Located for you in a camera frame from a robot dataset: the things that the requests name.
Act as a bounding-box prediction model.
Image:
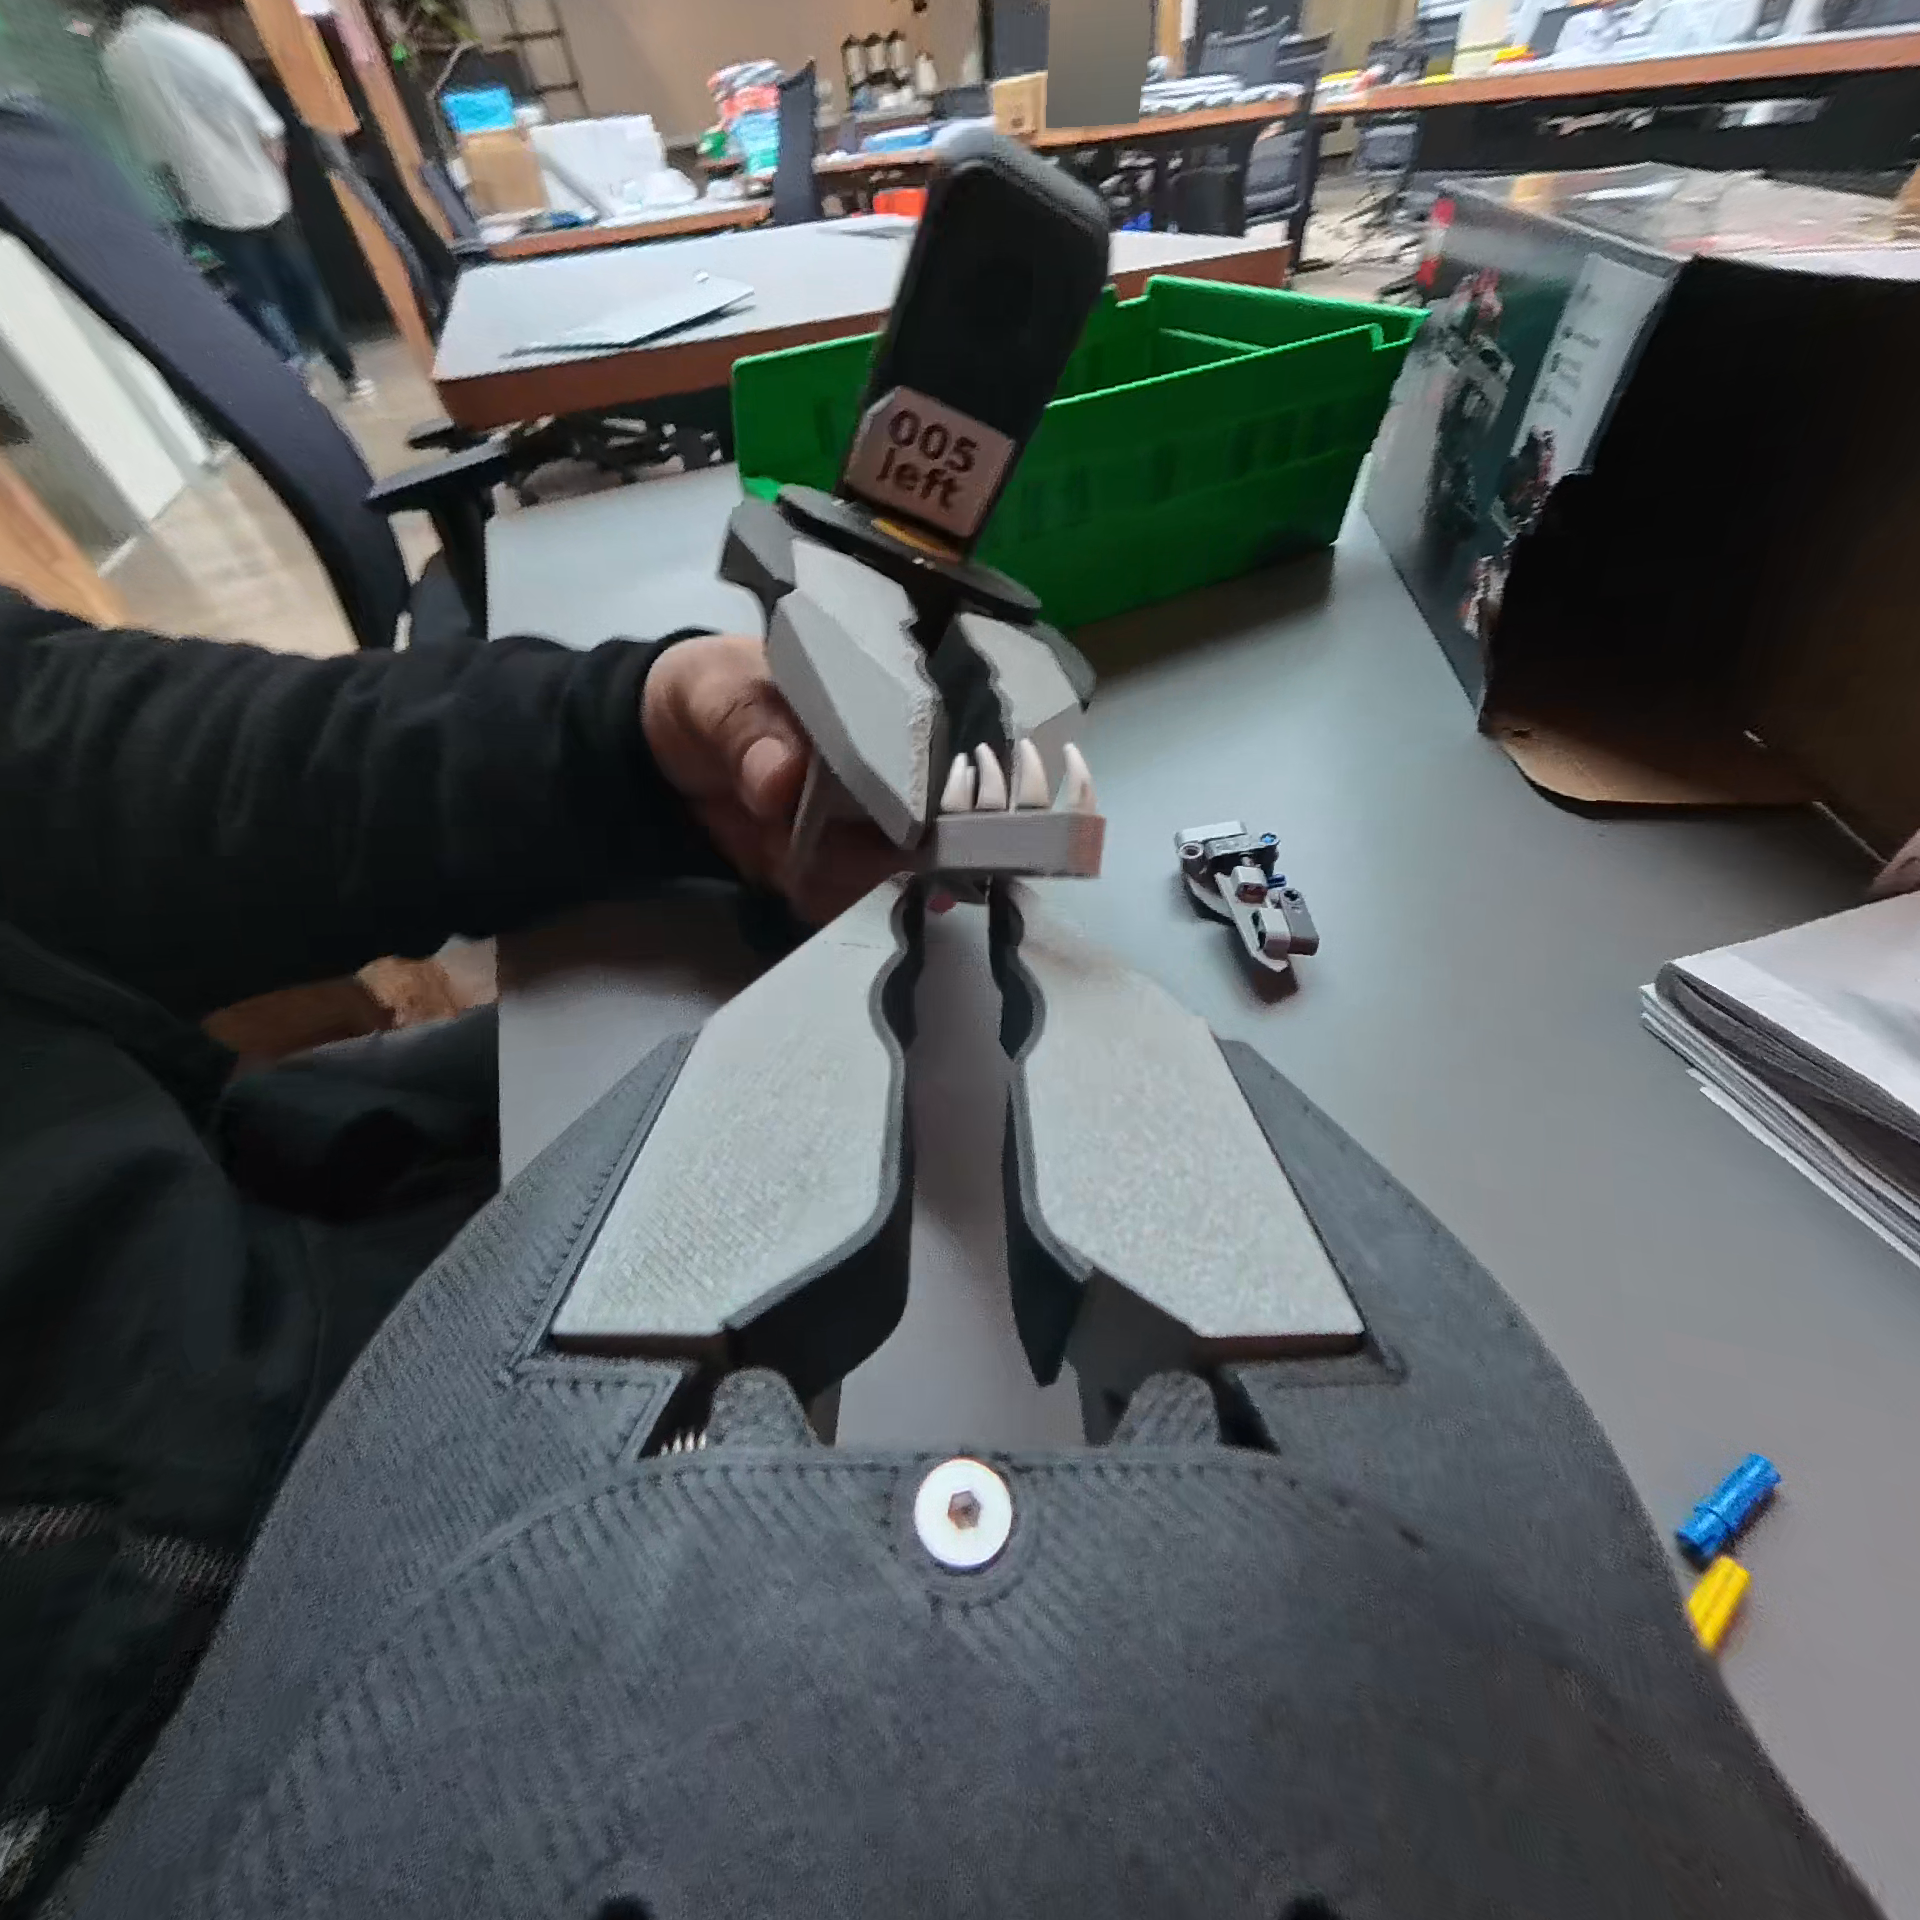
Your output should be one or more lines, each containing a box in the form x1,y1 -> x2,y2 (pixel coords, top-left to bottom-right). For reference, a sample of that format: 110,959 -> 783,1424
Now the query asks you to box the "person's left hand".
643,639 -> 891,922

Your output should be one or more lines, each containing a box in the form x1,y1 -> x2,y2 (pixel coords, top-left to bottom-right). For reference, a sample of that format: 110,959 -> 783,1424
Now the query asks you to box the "long wooden workbench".
1035,23 -> 1920,175

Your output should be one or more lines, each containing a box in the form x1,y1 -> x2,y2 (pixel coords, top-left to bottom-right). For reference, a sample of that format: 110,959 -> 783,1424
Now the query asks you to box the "blue lego pin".
1674,1452 -> 1784,1562

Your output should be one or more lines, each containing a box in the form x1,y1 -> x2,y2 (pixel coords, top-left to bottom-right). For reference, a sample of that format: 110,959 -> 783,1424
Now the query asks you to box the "dark grey lego subassembly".
1173,822 -> 1322,1003

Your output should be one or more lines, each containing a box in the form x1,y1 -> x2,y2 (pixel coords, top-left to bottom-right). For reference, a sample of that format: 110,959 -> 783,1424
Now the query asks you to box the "grey paper sheet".
510,275 -> 757,359

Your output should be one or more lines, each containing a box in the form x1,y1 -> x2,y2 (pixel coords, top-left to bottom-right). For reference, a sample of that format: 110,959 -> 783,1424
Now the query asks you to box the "grey lego beam assembly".
928,740 -> 1109,919

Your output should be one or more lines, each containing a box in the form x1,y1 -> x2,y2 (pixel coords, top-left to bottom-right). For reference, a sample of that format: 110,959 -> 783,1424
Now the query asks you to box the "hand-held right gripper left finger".
547,878 -> 919,1407

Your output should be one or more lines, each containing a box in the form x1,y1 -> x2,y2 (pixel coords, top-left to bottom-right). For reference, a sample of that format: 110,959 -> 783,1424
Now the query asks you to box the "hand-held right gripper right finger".
987,888 -> 1371,1396

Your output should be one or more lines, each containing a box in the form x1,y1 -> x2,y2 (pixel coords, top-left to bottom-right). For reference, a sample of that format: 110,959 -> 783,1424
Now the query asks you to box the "grey table with wooden edge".
433,218 -> 1297,437

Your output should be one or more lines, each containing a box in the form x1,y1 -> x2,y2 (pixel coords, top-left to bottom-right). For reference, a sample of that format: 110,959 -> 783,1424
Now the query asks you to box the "person's left forearm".
0,594 -> 714,1023

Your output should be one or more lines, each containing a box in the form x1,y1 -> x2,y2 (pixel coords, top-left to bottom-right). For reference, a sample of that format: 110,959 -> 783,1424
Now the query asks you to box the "lego instruction booklet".
1640,893 -> 1920,1272

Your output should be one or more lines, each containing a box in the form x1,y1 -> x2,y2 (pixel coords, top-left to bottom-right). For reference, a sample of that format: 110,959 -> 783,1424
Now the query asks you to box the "black office chair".
0,106 -> 520,648

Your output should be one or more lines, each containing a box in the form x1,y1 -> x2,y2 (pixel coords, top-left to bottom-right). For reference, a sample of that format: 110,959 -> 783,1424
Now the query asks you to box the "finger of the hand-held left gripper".
767,542 -> 946,888
941,611 -> 1086,763

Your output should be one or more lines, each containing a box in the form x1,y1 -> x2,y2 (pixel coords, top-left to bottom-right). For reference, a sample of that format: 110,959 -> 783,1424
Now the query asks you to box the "cardboard lego set box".
1365,166 -> 1920,867

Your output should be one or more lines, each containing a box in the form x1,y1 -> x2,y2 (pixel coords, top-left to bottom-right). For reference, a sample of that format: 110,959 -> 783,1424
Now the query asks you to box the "green plastic bin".
731,275 -> 1429,633

